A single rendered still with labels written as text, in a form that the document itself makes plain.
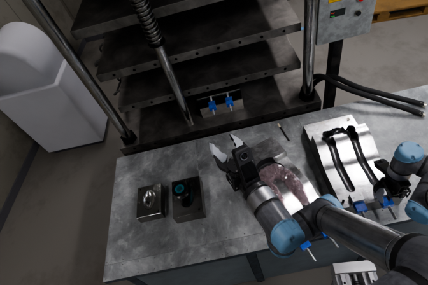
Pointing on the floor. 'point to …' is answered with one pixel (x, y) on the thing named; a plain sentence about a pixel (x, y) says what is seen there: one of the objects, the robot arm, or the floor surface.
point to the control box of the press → (344, 11)
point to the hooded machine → (46, 91)
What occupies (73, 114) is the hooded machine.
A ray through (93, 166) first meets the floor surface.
